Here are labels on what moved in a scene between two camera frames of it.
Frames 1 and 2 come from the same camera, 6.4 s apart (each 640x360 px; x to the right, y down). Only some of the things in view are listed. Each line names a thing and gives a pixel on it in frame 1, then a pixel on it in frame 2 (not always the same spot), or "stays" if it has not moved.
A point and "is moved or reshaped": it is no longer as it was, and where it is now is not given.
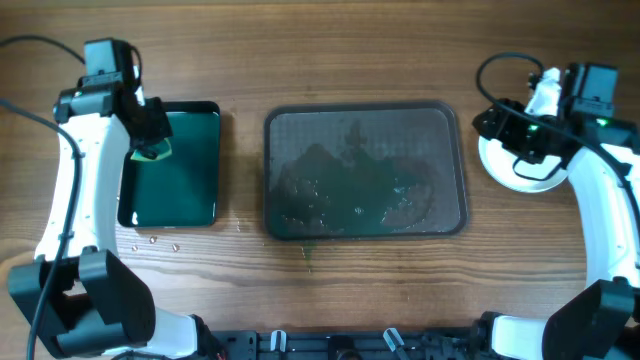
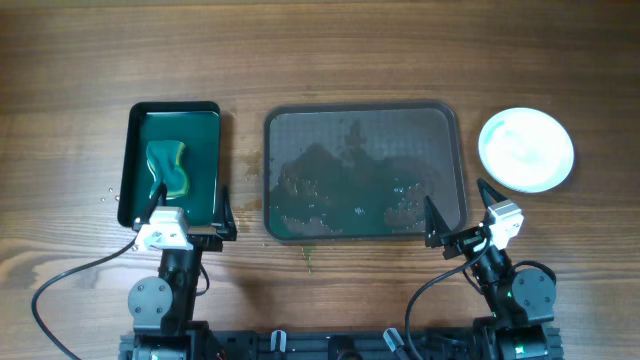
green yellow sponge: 162,150 is moved or reshaped
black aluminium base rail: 360,345 stays
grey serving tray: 364,170 stays
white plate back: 518,173 stays
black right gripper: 493,122 → 465,240
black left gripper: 151,126 → 201,240
